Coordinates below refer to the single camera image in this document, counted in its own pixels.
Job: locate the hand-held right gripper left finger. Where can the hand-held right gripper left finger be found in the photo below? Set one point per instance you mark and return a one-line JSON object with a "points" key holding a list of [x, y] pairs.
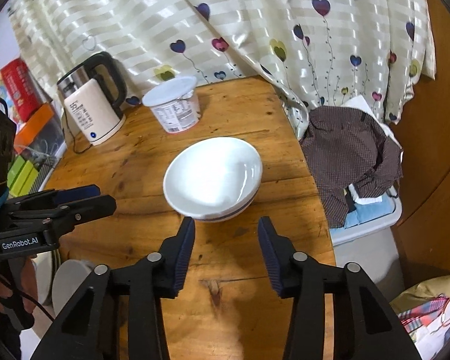
{"points": [[182, 255]]}

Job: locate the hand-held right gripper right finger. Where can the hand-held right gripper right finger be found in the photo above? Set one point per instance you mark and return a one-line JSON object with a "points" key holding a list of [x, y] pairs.
{"points": [[272, 257]]}

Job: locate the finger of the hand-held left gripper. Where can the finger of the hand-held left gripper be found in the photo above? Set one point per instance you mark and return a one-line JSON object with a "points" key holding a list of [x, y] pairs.
{"points": [[78, 193], [86, 208]]}

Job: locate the white bowl blue stripe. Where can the white bowl blue stripe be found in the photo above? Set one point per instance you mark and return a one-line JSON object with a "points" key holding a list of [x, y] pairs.
{"points": [[228, 217], [213, 176]]}

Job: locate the large white plate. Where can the large white plate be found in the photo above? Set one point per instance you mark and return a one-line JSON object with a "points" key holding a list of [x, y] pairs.
{"points": [[73, 275]]}

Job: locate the large green box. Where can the large green box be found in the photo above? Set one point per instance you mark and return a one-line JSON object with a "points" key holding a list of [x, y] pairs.
{"points": [[20, 176]]}

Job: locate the orange lid storage bin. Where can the orange lid storage bin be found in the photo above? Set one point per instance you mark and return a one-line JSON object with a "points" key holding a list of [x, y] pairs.
{"points": [[37, 127]]}

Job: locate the cream electric kettle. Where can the cream electric kettle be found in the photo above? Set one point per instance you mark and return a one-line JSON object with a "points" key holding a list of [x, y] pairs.
{"points": [[93, 112]]}

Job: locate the white plastic storage box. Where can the white plastic storage box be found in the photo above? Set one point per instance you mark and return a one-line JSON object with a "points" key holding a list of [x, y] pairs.
{"points": [[363, 251]]}

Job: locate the blue cloth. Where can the blue cloth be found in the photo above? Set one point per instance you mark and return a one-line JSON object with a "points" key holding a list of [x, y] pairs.
{"points": [[371, 215]]}

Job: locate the red cardboard box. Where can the red cardboard box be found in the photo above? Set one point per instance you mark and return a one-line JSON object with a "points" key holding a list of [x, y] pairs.
{"points": [[20, 86]]}

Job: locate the brown dotted shirt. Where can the brown dotted shirt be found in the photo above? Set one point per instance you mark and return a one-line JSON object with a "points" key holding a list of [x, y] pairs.
{"points": [[345, 157]]}

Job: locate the white yogurt tub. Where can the white yogurt tub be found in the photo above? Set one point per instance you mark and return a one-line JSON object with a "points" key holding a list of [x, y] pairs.
{"points": [[174, 105]]}

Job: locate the yellow cloth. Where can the yellow cloth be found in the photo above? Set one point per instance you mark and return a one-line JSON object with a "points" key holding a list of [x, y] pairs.
{"points": [[431, 287]]}

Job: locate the plaid cloth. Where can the plaid cloth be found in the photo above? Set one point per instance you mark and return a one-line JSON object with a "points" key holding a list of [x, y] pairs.
{"points": [[427, 318]]}

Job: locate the heart print curtain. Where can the heart print curtain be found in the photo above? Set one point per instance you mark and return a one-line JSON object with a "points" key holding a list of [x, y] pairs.
{"points": [[247, 18]]}

